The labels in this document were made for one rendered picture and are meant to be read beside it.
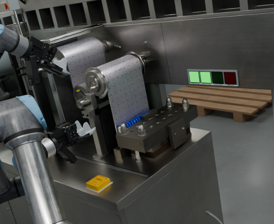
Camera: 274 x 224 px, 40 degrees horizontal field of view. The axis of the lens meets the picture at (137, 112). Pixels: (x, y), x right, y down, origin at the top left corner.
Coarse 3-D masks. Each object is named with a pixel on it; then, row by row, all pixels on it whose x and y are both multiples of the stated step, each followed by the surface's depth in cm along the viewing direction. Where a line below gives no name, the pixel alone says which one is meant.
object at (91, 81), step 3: (87, 78) 168; (90, 78) 166; (93, 78) 165; (96, 78) 165; (87, 81) 169; (90, 81) 168; (93, 81) 166; (96, 81) 165; (87, 84) 170; (90, 84) 169; (93, 84) 167; (96, 84) 165; (99, 84) 166; (90, 87) 169; (99, 87) 166; (93, 90) 168; (96, 90) 167
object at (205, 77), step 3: (201, 72) 168; (204, 72) 167; (207, 72) 166; (201, 75) 168; (204, 75) 167; (207, 75) 166; (201, 78) 169; (204, 78) 168; (207, 78) 167; (201, 81) 170; (204, 81) 169; (207, 81) 168; (210, 81) 166
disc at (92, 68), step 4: (88, 68) 168; (92, 68) 166; (96, 68) 164; (100, 72) 164; (104, 76) 163; (104, 80) 164; (104, 92) 167; (96, 96) 172; (100, 96) 170; (104, 96) 168
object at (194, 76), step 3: (189, 72) 172; (192, 72) 171; (195, 72) 170; (189, 75) 173; (192, 75) 172; (195, 75) 171; (198, 75) 170; (192, 78) 172; (195, 78) 171; (198, 78) 170; (192, 81) 173; (195, 81) 172; (198, 81) 171
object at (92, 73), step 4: (88, 72) 168; (92, 72) 166; (96, 72) 165; (88, 76) 169; (96, 76) 165; (100, 76) 164; (100, 80) 164; (100, 84) 165; (104, 84) 165; (88, 88) 172; (100, 88) 166; (104, 88) 166; (92, 92) 171; (96, 92) 169; (100, 92) 167
